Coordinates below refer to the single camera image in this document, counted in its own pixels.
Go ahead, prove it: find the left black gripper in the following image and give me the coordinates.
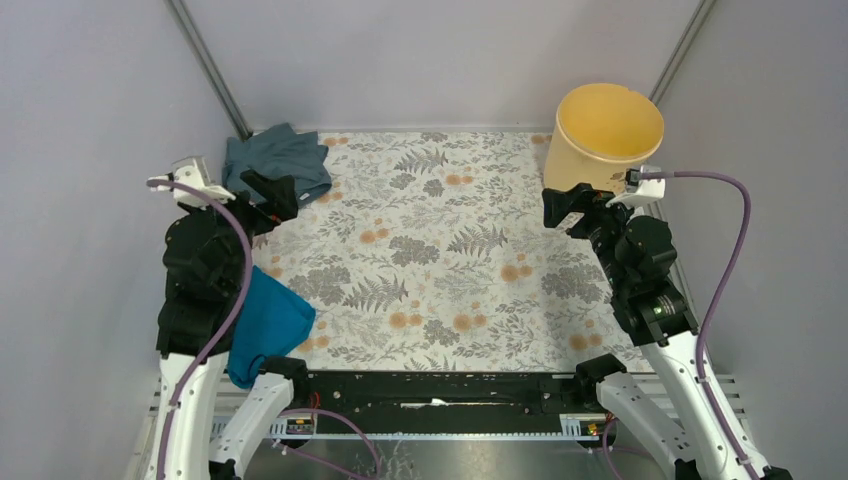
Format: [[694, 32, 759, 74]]
[[182, 167, 299, 289]]

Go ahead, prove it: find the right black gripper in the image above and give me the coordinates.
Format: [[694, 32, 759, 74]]
[[541, 181, 647, 290]]

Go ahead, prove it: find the yellow plastic trash bin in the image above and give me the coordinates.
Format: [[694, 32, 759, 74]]
[[543, 83, 665, 193]]

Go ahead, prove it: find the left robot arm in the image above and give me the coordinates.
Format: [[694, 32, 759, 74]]
[[146, 165, 319, 479]]

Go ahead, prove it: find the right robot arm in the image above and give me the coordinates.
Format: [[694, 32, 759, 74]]
[[542, 183, 792, 479]]

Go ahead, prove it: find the grey-blue cloth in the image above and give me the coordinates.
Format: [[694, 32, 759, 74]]
[[222, 123, 332, 207]]

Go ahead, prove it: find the bright blue cloth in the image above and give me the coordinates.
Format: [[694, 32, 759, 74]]
[[227, 266, 316, 389]]

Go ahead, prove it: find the floral patterned table mat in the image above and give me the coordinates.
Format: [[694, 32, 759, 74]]
[[253, 132, 649, 372]]

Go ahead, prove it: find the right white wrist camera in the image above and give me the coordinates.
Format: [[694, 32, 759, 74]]
[[606, 165, 666, 209]]

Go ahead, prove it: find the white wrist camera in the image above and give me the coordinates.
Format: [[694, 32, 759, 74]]
[[606, 165, 666, 209], [149, 156, 236, 208]]

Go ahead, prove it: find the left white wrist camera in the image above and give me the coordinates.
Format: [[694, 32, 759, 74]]
[[149, 156, 236, 208]]

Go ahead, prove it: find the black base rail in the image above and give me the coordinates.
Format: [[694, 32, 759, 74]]
[[290, 371, 611, 438]]

